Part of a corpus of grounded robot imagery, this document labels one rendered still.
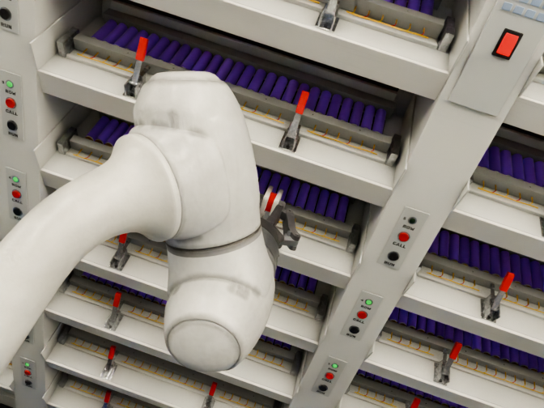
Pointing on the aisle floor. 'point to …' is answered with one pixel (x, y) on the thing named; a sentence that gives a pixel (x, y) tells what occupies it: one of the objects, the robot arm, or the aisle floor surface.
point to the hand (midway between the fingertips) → (271, 201)
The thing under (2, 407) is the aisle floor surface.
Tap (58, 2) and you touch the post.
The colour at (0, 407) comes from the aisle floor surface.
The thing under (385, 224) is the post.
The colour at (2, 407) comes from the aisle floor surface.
